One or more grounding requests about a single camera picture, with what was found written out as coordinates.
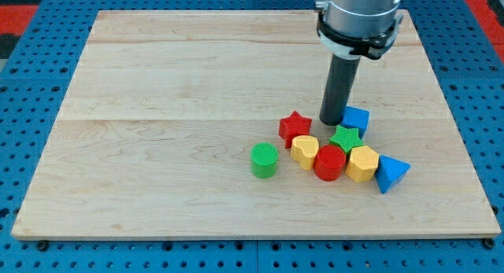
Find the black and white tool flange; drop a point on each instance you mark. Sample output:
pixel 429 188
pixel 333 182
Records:
pixel 350 33

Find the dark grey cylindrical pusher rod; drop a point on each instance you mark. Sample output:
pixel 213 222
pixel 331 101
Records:
pixel 341 75

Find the blue cube block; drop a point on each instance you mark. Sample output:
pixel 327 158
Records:
pixel 356 118

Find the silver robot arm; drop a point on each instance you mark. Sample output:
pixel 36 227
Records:
pixel 360 9

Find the green star block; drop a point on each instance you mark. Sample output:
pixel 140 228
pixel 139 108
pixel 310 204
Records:
pixel 346 139

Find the red star block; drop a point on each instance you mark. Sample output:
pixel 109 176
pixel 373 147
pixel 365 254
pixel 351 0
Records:
pixel 293 126

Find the yellow heart block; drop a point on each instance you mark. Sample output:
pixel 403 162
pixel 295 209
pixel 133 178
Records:
pixel 304 149

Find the red cylinder block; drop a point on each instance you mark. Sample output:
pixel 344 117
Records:
pixel 329 163

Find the yellow hexagon block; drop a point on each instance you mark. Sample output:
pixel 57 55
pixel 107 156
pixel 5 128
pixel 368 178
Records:
pixel 363 163

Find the blue triangle block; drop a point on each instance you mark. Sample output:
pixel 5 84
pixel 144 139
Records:
pixel 390 172

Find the green cylinder block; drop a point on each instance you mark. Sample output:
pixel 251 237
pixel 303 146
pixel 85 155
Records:
pixel 263 158

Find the light wooden board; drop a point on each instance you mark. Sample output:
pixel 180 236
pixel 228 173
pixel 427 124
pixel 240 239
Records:
pixel 153 138

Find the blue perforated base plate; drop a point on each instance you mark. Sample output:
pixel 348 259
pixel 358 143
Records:
pixel 37 73

